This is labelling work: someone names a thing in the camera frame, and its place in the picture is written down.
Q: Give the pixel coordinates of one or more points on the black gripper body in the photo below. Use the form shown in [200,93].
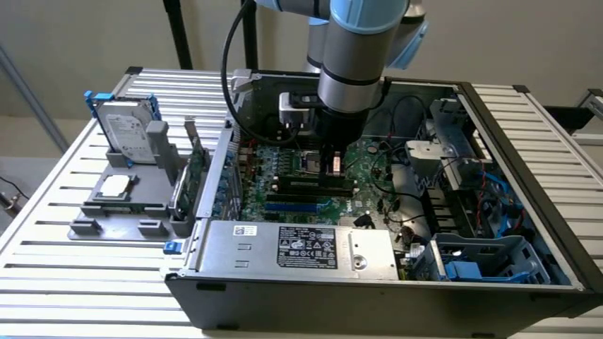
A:
[338,127]

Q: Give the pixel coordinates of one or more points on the green RAM stick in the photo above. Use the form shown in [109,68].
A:
[302,183]

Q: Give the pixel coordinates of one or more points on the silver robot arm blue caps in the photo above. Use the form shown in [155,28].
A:
[354,53]

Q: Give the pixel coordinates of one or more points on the black RAM slot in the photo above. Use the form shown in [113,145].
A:
[311,194]

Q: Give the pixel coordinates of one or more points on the blue expansion slot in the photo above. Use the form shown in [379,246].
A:
[294,206]

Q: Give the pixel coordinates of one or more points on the CPU socket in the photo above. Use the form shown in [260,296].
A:
[307,160]

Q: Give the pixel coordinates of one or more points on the green motherboard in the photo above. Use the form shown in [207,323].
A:
[372,166]

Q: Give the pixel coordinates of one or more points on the metal disk bay cage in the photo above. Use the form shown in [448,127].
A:
[454,127]

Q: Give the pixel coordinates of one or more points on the grey power supply unit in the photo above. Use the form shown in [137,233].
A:
[263,250]

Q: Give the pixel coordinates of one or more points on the green graphics card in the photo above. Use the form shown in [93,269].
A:
[191,176]

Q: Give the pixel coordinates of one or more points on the black stand pole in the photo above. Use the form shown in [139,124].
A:
[250,35]
[179,35]

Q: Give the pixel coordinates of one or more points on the blue case latch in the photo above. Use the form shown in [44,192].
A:
[172,246]

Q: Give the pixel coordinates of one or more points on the black open PC case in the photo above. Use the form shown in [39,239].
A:
[376,303]

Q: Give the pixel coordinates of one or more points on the blue grey disk bay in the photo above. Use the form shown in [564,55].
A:
[490,259]

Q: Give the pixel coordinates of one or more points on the silver CPU chip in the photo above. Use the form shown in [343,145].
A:
[116,185]

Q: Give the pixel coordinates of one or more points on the grey parts rack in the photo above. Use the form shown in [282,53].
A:
[117,215]

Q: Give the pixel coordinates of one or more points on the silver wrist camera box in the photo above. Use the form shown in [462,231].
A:
[292,109]

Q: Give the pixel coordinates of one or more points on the silver metal bracket box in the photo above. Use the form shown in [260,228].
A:
[426,152]

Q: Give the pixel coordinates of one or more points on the hard disk in blue bracket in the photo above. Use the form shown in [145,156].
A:
[127,134]

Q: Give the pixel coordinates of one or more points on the aluminium frame bar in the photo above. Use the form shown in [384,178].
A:
[28,95]

